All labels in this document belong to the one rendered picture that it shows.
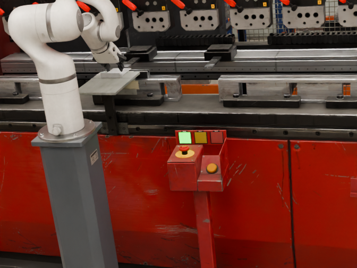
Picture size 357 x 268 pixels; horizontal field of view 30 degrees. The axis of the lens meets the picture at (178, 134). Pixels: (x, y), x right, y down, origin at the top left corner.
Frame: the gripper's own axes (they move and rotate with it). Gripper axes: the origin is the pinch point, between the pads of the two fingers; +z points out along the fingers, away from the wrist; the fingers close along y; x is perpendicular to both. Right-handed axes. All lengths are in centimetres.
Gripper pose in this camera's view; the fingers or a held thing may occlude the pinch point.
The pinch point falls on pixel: (113, 66)
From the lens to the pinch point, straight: 278.3
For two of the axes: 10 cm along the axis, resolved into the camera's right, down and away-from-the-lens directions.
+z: 2.7, 4.6, 8.4
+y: -9.5, -0.2, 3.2
